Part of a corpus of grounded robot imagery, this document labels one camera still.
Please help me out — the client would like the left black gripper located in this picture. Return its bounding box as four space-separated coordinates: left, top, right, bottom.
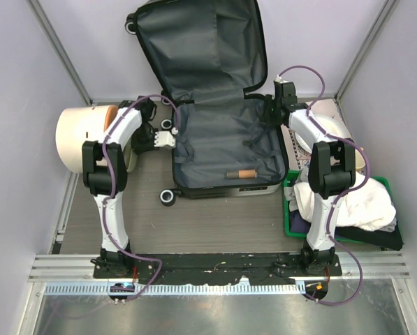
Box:
132 124 162 155

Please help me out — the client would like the orange swing lid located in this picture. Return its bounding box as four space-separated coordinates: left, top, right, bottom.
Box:
104 105 119 131

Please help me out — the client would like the white cylindrical bin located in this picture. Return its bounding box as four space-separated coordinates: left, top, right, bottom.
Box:
55 105 138 174

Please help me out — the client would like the brown cosmetic tube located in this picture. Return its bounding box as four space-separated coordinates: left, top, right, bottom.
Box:
226 170 257 179

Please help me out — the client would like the grey garment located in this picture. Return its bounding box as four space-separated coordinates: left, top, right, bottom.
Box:
284 166 314 211

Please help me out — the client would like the black white astronaut suitcase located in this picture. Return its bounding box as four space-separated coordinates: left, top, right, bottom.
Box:
125 1 288 199

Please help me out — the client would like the purple garment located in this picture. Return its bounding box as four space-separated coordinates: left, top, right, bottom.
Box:
288 210 311 235

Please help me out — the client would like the white towel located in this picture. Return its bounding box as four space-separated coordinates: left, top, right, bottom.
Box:
298 178 396 232

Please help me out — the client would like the black garment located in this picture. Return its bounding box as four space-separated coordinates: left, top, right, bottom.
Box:
335 225 404 251

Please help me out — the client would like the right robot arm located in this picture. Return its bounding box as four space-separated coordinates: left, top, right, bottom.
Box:
262 79 356 276

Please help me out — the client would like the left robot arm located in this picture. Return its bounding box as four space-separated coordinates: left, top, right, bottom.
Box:
82 96 163 278

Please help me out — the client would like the patterned placemat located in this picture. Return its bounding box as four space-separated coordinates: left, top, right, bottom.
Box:
281 99 342 170

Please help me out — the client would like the white paper plate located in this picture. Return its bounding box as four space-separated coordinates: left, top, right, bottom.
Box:
295 114 351 154

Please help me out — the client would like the green plastic tray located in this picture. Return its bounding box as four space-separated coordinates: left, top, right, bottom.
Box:
283 169 394 243

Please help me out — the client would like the yellow cup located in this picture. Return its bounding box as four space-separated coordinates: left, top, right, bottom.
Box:
355 149 366 171

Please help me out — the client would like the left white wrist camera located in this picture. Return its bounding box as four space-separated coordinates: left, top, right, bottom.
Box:
154 127 179 149

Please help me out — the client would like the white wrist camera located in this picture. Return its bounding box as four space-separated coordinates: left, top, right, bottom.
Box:
274 75 288 85
154 127 179 149

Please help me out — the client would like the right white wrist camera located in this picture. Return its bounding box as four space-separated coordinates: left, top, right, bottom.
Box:
274 75 288 85

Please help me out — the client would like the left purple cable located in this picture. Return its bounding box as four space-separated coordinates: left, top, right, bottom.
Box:
101 94 181 303

